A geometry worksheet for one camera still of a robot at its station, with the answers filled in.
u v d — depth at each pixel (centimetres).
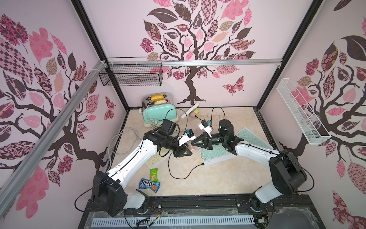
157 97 103
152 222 70
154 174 83
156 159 91
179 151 66
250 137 101
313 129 74
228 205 75
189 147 72
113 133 103
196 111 116
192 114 114
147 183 79
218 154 92
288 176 44
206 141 70
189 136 65
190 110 114
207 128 69
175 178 83
